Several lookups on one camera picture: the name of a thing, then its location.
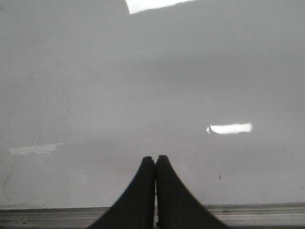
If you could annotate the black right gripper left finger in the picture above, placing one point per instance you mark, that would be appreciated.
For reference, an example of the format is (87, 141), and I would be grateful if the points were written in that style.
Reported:
(134, 209)

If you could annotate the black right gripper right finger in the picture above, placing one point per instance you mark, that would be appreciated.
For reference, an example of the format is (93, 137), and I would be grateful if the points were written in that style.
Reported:
(177, 207)

